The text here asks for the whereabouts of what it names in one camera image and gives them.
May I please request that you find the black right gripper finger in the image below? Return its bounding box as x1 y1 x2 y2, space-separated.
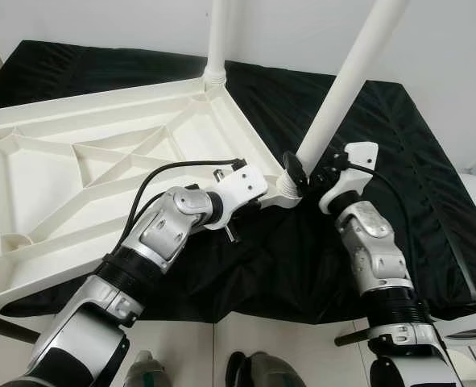
284 152 310 195

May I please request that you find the white tapered plastic table leg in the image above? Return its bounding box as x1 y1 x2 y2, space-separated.
278 0 408 199
203 0 239 89

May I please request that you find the white plastic children table top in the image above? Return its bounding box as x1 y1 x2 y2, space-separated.
0 75 303 328

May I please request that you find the black table cloth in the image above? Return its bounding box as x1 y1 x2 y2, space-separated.
0 40 476 325

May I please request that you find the grey robot right leg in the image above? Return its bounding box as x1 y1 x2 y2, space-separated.
226 349 304 387

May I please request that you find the white floor fan heater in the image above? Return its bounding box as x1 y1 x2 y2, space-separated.
443 318 476 344

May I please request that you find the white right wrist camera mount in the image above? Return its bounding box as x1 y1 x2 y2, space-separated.
318 142 380 215

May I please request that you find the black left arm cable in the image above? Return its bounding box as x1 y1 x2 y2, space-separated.
117 157 249 252

